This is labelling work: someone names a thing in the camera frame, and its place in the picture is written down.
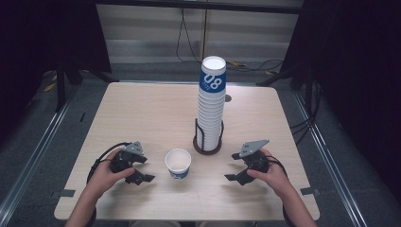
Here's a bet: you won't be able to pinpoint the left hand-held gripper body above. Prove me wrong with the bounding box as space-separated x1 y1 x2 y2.
110 141 145 173

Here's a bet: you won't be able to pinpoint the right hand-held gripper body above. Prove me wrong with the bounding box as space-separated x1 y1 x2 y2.
238 139 270 174

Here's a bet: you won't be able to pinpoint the black wire cup holder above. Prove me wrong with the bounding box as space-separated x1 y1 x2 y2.
192 117 225 156

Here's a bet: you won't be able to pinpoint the blue banded paper cup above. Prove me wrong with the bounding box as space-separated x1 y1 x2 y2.
165 148 193 182

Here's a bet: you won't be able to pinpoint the stack of white paper cups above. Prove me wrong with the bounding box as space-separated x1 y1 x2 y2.
196 56 228 151

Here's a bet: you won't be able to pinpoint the person's right hand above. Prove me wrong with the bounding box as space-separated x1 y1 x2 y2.
246 148 289 197

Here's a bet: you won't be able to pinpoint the person's left hand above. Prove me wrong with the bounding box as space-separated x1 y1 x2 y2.
86 148 136 198

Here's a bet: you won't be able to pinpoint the grey tape piece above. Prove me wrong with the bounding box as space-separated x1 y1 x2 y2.
51 188 77 199
300 186 320 197

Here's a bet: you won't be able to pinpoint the black stand leg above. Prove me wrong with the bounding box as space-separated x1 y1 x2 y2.
256 67 296 88

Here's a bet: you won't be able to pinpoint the black metal stand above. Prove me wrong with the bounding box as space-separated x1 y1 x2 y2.
55 58 120 113

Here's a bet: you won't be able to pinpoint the black curtain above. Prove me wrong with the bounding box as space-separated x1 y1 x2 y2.
0 0 112 143
280 0 401 197

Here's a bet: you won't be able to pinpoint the black overhead beam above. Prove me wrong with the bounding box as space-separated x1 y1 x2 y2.
95 0 304 15

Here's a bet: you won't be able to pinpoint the left hand-held gripper cable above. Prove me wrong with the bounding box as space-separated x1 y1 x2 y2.
87 141 131 227

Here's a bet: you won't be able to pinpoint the hand-held gripper cable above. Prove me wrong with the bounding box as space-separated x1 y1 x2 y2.
264 155 295 227
87 141 131 227

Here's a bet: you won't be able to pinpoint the right hand-held gripper cable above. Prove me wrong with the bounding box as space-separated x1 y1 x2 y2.
264 155 295 227

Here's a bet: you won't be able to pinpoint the black cable bundle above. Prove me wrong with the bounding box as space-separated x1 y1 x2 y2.
289 72 323 147

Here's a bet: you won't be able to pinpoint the metal floor rail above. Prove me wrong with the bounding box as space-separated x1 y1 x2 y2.
0 84 79 220
292 91 370 227

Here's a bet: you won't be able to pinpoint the black floor cables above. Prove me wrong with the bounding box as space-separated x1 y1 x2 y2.
226 59 285 75

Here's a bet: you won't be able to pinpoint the thin vertical cable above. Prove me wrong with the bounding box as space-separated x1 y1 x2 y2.
202 9 209 58

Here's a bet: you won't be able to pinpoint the black hanging cable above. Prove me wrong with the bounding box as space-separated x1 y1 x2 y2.
175 8 202 64

